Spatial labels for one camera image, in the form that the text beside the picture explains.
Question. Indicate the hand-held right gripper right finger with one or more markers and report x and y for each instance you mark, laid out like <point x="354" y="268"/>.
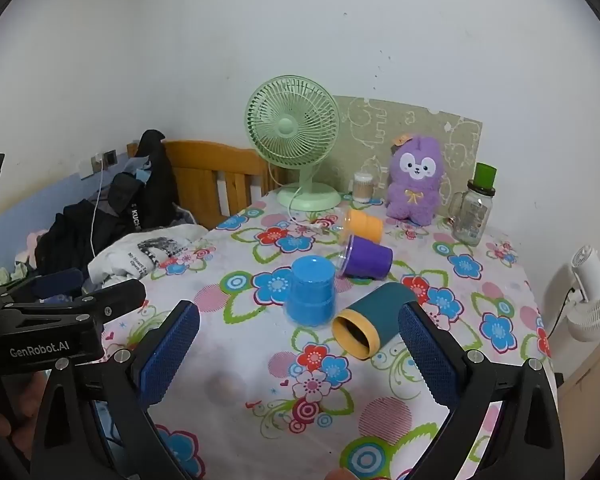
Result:
<point x="427" y="360"/>

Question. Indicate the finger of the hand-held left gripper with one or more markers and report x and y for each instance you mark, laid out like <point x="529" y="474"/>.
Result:
<point x="122" y="295"/>
<point x="55" y="281"/>

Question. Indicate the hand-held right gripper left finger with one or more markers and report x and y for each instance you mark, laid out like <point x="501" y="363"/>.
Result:
<point x="170" y="355"/>

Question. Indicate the teal cup with yellow rim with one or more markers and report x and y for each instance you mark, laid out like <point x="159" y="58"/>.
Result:
<point x="380" y="315"/>

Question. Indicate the purple cup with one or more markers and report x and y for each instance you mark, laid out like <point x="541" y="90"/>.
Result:
<point x="367" y="257"/>

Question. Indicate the blue cup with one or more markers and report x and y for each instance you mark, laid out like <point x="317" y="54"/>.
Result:
<point x="310" y="285"/>

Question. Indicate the orange cup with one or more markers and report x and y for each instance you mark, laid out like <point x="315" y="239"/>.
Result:
<point x="365" y="225"/>

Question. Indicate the person's left hand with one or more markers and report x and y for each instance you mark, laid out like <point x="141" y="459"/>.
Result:
<point x="34" y="395"/>

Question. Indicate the white printed shirt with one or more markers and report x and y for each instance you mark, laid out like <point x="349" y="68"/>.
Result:
<point x="125" y="255"/>

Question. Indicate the black clothing pile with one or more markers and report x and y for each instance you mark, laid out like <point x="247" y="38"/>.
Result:
<point x="70" y="235"/>

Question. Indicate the floral tablecloth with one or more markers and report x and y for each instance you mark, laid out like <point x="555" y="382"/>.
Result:
<point x="260" y="360"/>

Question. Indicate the wooden headboard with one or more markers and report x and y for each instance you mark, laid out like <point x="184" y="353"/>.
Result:
<point x="200" y="170"/>

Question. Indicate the glass bottle with green cap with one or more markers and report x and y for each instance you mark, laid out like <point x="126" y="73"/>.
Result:
<point x="472" y="215"/>

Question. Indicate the purple plush toy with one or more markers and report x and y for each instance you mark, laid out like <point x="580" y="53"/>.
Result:
<point x="417" y="195"/>

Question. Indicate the beige cabinet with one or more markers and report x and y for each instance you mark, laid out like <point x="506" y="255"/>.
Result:
<point x="595" y="370"/>

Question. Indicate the white clip fan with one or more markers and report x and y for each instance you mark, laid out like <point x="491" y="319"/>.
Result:
<point x="592" y="310"/>

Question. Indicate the cotton swab jar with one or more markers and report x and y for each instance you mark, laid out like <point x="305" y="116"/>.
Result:
<point x="363" y="187"/>

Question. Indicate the green desk fan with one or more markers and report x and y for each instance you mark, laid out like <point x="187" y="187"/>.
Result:
<point x="290" y="127"/>

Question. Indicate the wall socket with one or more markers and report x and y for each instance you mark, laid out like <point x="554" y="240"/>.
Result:
<point x="110" y="158"/>

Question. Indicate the beige printed wall pad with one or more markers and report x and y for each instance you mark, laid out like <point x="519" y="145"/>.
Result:
<point x="370" y="125"/>

